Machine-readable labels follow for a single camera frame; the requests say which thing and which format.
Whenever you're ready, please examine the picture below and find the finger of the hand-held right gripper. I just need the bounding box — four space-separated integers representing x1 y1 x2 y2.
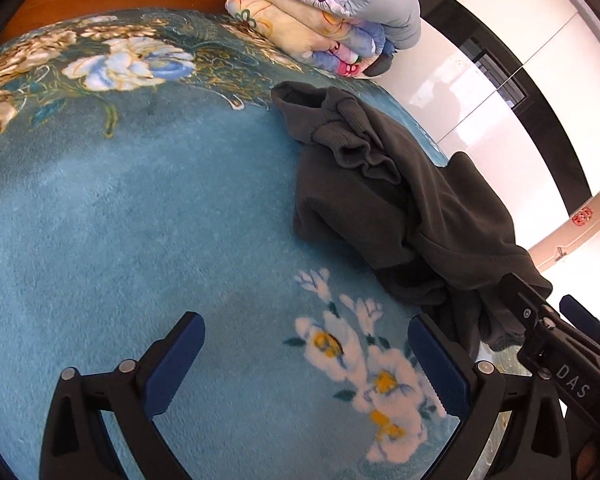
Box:
497 272 561 346
559 294 600 356

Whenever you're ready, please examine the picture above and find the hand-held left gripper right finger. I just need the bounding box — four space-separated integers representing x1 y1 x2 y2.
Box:
407 313 576 480

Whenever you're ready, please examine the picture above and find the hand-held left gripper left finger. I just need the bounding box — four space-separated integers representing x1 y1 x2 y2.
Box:
39 311 206 480

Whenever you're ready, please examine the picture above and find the dark grey sweatshirt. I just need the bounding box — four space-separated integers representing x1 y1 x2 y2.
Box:
271 80 553 361

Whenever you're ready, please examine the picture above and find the blue floral blanket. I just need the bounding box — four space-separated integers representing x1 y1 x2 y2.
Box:
0 7 481 480

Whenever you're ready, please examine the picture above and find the folded pink and blue blanket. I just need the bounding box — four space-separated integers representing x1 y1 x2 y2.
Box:
310 17 396 78

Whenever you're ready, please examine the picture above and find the folded grey-blue quilt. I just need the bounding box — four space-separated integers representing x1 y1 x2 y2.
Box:
231 0 422 51

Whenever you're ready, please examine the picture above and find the folded cream floral blanket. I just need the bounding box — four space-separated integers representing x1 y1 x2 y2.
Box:
224 0 366 63

